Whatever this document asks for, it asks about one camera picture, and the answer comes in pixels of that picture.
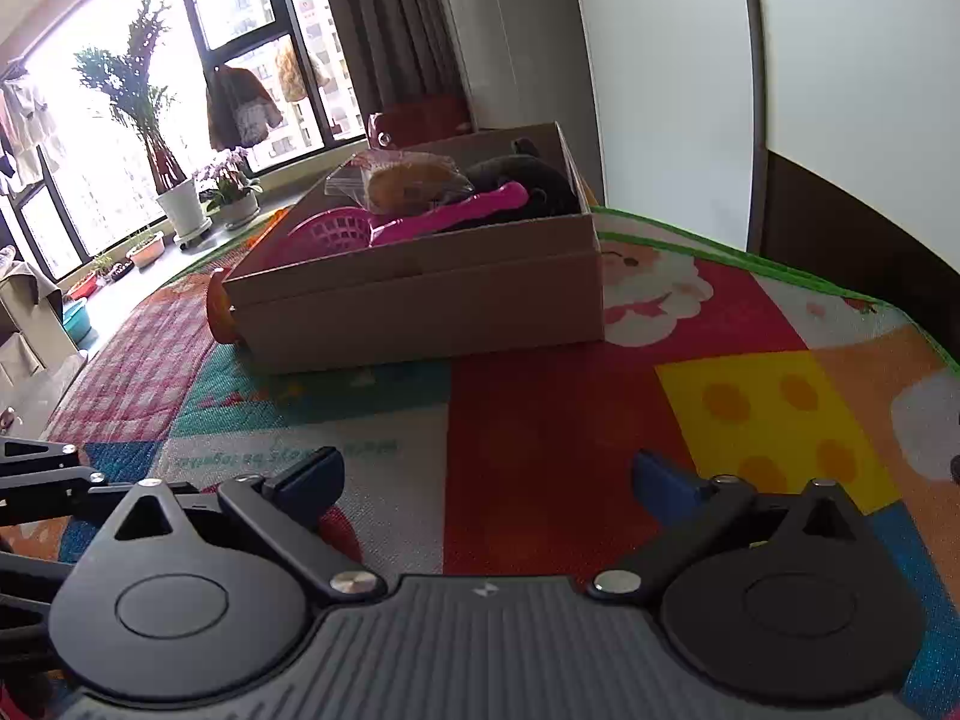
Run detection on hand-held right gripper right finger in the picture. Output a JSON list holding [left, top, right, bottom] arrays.
[[589, 450, 856, 599]]

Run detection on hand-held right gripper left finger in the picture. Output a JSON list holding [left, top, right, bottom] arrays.
[[112, 446, 385, 602]]

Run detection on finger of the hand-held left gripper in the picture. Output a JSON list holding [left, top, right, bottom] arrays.
[[0, 433, 143, 527], [0, 549, 74, 672]]

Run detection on pink cardboard box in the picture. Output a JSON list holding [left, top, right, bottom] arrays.
[[221, 120, 607, 376]]

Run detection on pink toy strainer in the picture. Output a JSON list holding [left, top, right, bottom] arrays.
[[281, 184, 530, 254]]

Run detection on bread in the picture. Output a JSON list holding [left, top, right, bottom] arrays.
[[326, 150, 473, 215]]

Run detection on black plush toy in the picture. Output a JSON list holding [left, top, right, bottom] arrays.
[[431, 136, 582, 226]]

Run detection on colourful play mat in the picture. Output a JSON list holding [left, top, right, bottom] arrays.
[[0, 206, 960, 720]]

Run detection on beige cardboard carton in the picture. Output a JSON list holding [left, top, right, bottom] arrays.
[[0, 270, 89, 392]]

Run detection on teal basin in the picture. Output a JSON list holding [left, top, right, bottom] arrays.
[[61, 298, 95, 344]]

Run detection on orange plastic toy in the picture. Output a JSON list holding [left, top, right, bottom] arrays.
[[206, 266, 241, 346]]

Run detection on small dark planter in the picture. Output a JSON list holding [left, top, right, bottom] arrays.
[[67, 255, 136, 299]]

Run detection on small pale planter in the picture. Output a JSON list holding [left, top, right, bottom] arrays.
[[124, 231, 166, 269]]

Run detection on pink orchid in white pot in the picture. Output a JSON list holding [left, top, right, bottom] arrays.
[[193, 148, 263, 230]]

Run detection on tall plant in white pot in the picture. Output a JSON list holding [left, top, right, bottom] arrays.
[[73, 0, 207, 242]]

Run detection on hanging pale clothes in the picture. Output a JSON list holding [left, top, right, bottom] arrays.
[[0, 60, 55, 197]]

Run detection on hanging brown jacket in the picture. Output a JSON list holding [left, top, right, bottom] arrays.
[[206, 64, 284, 152]]

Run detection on hanging tan garment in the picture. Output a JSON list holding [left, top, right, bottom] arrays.
[[274, 41, 331, 102]]

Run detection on grey curtain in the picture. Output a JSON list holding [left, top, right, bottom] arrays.
[[311, 0, 472, 137]]

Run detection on black window frame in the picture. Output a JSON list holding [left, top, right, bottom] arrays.
[[0, 0, 370, 280]]

